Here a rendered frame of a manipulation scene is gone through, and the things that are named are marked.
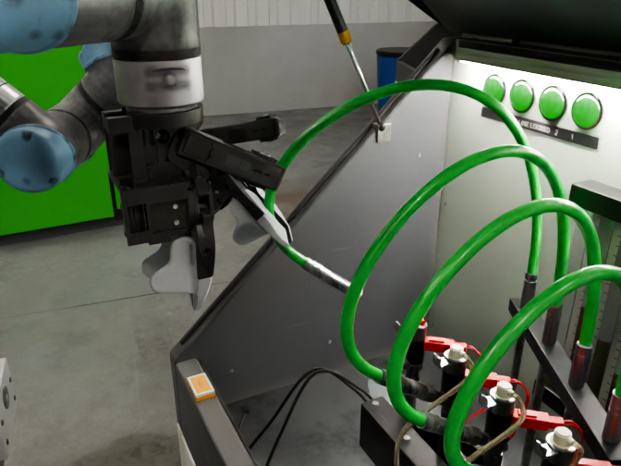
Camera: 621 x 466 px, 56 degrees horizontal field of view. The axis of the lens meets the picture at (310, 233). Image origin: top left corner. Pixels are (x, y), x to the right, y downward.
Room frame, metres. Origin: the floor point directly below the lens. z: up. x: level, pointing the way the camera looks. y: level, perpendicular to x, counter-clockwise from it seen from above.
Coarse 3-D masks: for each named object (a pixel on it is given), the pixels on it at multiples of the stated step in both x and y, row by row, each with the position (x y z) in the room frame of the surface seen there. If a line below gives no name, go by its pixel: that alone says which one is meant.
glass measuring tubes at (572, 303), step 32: (576, 192) 0.76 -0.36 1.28; (608, 192) 0.73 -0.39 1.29; (576, 224) 0.76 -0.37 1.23; (608, 224) 0.72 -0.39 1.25; (576, 256) 0.75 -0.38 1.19; (608, 256) 0.73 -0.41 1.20; (608, 288) 0.72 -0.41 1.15; (576, 320) 0.75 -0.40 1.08; (608, 320) 0.69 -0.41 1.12; (608, 352) 0.69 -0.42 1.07; (608, 384) 0.69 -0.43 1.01
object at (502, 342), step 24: (600, 264) 0.45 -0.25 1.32; (552, 288) 0.42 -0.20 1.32; (576, 288) 0.43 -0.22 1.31; (528, 312) 0.41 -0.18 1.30; (504, 336) 0.40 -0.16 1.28; (480, 360) 0.40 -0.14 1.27; (480, 384) 0.39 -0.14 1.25; (456, 408) 0.38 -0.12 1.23; (456, 432) 0.38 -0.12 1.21; (456, 456) 0.38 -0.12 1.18
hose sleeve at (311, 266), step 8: (304, 264) 0.72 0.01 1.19; (312, 264) 0.72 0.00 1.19; (320, 264) 0.73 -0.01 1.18; (312, 272) 0.72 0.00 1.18; (320, 272) 0.72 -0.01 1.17; (328, 272) 0.73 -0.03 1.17; (328, 280) 0.72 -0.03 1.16; (336, 280) 0.73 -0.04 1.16; (344, 280) 0.73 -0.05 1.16; (336, 288) 0.73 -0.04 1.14; (344, 288) 0.72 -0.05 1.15
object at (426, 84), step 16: (416, 80) 0.74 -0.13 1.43; (432, 80) 0.74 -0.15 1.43; (448, 80) 0.74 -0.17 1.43; (368, 96) 0.73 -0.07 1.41; (384, 96) 0.73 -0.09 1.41; (480, 96) 0.74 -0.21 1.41; (336, 112) 0.73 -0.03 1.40; (496, 112) 0.74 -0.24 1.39; (320, 128) 0.72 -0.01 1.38; (512, 128) 0.74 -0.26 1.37; (304, 144) 0.72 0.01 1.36; (528, 144) 0.74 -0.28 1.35; (288, 160) 0.72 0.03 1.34; (528, 176) 0.75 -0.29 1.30; (272, 192) 0.72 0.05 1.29; (272, 208) 0.72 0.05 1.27; (288, 256) 0.72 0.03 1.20; (304, 256) 0.73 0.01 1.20; (528, 272) 0.75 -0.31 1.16
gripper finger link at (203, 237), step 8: (200, 200) 0.52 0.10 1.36; (200, 208) 0.51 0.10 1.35; (200, 216) 0.51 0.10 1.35; (208, 216) 0.50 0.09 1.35; (200, 224) 0.50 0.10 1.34; (208, 224) 0.50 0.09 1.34; (192, 232) 0.51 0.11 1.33; (200, 232) 0.50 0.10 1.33; (208, 232) 0.50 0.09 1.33; (200, 240) 0.49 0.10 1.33; (208, 240) 0.50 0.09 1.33; (200, 248) 0.50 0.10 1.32; (208, 248) 0.50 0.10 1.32; (200, 256) 0.50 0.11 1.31; (208, 256) 0.50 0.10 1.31; (200, 264) 0.51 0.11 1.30; (208, 264) 0.50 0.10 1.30; (200, 272) 0.51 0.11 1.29; (208, 272) 0.51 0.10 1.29
